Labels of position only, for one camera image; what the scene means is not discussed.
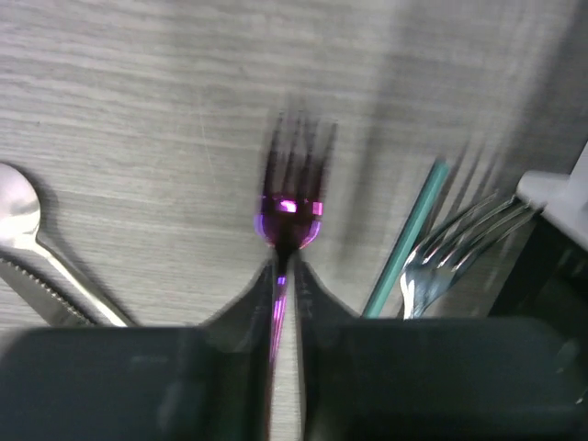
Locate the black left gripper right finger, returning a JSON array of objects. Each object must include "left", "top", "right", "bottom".
[{"left": 293, "top": 258, "right": 587, "bottom": 440}]

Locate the silver spoon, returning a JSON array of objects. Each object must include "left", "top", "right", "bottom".
[{"left": 1, "top": 164, "right": 137, "bottom": 326}]

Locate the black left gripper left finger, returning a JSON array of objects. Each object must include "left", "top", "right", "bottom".
[{"left": 1, "top": 261, "right": 275, "bottom": 440}]

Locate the black knife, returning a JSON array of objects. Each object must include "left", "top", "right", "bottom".
[{"left": 1, "top": 257, "right": 97, "bottom": 327}]

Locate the black slotted utensil caddy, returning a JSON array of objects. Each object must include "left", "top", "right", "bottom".
[{"left": 486, "top": 141, "right": 588, "bottom": 341}]

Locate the teal chopstick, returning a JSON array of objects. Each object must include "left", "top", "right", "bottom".
[{"left": 361, "top": 159, "right": 449, "bottom": 318}]

